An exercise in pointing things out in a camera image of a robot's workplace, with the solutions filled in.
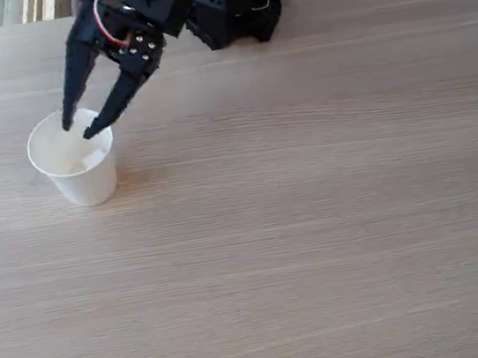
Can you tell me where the white cube block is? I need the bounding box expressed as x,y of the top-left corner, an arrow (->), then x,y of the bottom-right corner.
78,147 -> 110,172

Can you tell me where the white paper cup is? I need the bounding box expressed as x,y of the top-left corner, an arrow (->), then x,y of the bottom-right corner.
22,102 -> 123,214

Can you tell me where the red white gripper cable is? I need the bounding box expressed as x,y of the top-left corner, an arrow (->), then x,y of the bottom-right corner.
91,0 -> 135,53

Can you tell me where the wooden chair frame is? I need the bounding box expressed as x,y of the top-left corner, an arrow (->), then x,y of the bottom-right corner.
0,0 -> 86,28

